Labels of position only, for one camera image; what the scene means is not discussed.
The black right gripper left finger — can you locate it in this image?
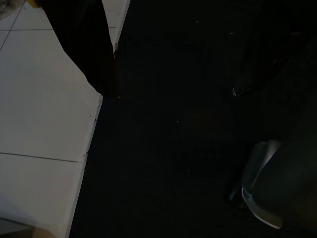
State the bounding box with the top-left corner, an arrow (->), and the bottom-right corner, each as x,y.
43,0 -> 120,99

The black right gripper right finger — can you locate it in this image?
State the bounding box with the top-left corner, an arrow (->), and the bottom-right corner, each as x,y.
232,0 -> 317,97

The black floor mat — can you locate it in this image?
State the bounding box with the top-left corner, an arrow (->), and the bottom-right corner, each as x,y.
69,0 -> 317,238

